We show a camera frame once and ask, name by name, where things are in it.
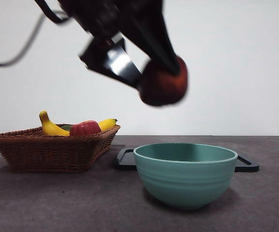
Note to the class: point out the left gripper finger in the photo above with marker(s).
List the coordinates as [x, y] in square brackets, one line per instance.
[110, 65]
[154, 41]

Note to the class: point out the dark red plum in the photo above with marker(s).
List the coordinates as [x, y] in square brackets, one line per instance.
[158, 89]

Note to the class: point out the teal ribbed bowl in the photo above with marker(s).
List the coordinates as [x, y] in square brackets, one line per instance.
[185, 181]

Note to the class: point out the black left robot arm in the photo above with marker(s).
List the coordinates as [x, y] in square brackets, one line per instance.
[93, 14]

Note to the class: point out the red apple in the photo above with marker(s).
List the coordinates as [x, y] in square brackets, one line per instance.
[86, 128]

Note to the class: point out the green vegetable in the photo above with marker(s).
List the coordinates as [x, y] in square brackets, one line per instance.
[67, 127]

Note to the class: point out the yellow banana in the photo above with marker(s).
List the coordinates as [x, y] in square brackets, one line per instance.
[50, 128]

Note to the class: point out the dark rectangular tray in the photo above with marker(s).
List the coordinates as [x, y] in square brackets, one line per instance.
[123, 164]

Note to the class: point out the brown wicker basket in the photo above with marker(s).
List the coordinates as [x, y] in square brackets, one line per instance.
[45, 154]

